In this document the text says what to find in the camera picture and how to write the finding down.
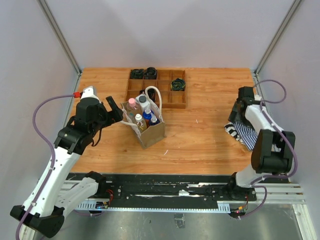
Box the pink cap clear bottle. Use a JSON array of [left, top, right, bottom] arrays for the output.
[[126, 98, 141, 119]]

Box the blue spray bottle orange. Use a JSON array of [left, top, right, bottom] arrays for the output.
[[142, 105, 153, 125]]

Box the blue striped cloth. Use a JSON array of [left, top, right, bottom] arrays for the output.
[[233, 122, 258, 152]]

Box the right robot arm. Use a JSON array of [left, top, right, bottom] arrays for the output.
[[225, 86, 297, 200]]

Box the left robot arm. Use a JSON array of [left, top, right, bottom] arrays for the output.
[[10, 86, 123, 240]]

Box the black rolled sock behind bag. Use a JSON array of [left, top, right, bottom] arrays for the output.
[[139, 88, 156, 103]]

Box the white bottle grey cap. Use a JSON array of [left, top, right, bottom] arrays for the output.
[[135, 94, 152, 114]]

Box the black white striped cloth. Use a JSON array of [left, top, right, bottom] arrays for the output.
[[224, 122, 243, 143]]

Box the black rolled sock left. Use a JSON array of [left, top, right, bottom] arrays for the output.
[[130, 68, 144, 79]]

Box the wooden compartment tray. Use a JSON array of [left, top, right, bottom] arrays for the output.
[[124, 68, 188, 109]]

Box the dark green rolled sock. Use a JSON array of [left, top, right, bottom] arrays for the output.
[[170, 78, 186, 92]]

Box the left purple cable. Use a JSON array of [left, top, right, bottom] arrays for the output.
[[15, 91, 83, 240]]

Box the purple cable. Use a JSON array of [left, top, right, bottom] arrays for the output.
[[15, 91, 83, 240], [237, 79, 299, 221]]

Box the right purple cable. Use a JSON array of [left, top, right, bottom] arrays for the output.
[[237, 79, 299, 221]]

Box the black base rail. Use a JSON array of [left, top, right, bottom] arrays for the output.
[[63, 172, 258, 208]]

